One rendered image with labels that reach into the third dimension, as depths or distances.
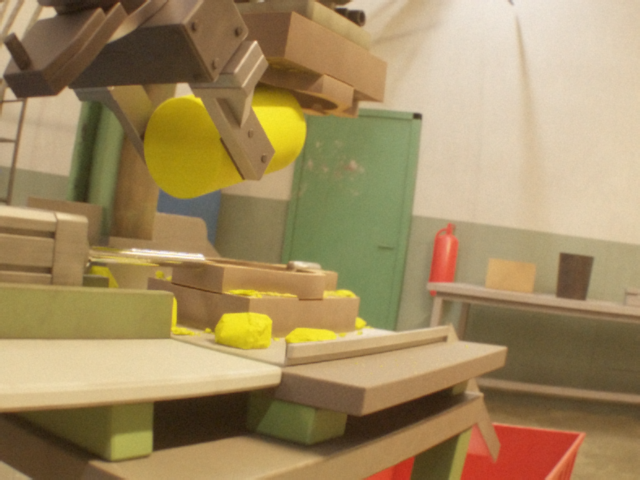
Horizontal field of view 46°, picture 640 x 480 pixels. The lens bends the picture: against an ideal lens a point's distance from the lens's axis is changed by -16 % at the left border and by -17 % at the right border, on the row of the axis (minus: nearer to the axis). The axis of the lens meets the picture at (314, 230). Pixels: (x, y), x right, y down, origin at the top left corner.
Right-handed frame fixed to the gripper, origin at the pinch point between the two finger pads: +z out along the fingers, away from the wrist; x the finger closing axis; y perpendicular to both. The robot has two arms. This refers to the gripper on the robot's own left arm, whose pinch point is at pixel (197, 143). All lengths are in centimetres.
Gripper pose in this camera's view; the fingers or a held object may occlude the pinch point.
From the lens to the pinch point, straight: 58.6
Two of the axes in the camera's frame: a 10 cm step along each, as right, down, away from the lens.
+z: 3.2, 6.0, 7.3
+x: -8.7, -1.1, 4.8
